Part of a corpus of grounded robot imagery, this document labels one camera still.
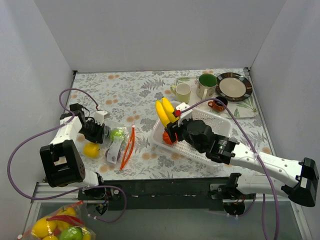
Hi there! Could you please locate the fake orange pumpkin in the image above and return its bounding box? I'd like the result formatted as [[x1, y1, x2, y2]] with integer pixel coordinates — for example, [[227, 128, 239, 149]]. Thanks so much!
[[162, 131, 172, 145]]

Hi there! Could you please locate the fake yellow lemon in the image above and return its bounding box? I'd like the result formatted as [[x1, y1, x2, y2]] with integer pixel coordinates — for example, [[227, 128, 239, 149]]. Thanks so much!
[[83, 142, 100, 159]]

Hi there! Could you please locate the fake banana bunch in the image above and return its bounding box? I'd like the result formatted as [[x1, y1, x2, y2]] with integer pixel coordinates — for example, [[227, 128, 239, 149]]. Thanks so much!
[[155, 97, 180, 128]]

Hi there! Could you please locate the fake green apple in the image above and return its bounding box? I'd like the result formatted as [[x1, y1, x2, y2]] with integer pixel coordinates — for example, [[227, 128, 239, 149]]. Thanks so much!
[[109, 128, 126, 142]]

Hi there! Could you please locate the white plastic basket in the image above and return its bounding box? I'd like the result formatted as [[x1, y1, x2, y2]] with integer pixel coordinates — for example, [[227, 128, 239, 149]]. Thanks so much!
[[150, 108, 233, 166]]

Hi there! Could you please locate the zip bag of fake fruit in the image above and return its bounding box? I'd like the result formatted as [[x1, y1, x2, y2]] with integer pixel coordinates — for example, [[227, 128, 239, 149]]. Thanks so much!
[[102, 121, 136, 170]]

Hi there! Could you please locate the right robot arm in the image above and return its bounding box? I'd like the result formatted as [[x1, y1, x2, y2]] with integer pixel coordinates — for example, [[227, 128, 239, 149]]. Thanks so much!
[[162, 118, 320, 207]]

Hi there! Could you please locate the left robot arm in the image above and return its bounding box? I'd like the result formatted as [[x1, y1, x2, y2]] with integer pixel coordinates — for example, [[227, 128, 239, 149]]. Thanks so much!
[[39, 103, 110, 200]]

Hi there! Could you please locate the small brown cup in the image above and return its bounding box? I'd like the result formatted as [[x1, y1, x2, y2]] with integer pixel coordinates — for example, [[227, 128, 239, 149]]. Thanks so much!
[[207, 96, 228, 113]]

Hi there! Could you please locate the cream mug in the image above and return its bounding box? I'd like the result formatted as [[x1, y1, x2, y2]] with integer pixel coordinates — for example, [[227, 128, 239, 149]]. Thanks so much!
[[170, 82, 191, 104]]

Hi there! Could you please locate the floral table mat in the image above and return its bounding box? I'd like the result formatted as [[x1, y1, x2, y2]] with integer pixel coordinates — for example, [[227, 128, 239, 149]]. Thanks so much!
[[68, 70, 256, 180]]

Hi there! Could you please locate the green inside floral mug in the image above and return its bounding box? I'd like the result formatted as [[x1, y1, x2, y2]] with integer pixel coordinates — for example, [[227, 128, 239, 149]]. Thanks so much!
[[196, 73, 218, 100]]

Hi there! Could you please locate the floral serving tray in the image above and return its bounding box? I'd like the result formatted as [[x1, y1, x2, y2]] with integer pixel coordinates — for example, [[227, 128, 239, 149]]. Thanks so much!
[[175, 76, 258, 118]]

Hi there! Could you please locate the striped rim plate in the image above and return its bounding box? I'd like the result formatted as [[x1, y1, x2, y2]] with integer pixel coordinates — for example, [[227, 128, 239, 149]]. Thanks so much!
[[215, 72, 253, 102]]

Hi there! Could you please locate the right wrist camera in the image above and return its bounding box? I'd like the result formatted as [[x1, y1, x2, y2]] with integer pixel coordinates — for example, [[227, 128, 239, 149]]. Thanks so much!
[[175, 102, 193, 125]]

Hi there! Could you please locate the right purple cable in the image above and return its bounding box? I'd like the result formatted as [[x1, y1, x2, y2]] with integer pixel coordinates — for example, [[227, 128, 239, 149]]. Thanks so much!
[[174, 97, 281, 240]]

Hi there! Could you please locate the purple cable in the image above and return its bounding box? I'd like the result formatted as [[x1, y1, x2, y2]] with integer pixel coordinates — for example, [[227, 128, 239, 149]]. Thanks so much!
[[6, 88, 128, 223], [174, 97, 281, 240]]

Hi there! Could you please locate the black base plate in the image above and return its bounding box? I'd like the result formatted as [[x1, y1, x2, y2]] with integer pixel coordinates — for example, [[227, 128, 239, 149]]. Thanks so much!
[[44, 172, 286, 212]]

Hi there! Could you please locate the aluminium front rail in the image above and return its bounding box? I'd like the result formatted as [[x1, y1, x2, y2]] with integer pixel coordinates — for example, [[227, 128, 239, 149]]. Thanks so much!
[[32, 174, 293, 201]]

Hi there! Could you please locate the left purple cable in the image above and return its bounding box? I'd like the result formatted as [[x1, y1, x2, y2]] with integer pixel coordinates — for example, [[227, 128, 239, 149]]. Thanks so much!
[[6, 88, 128, 223]]

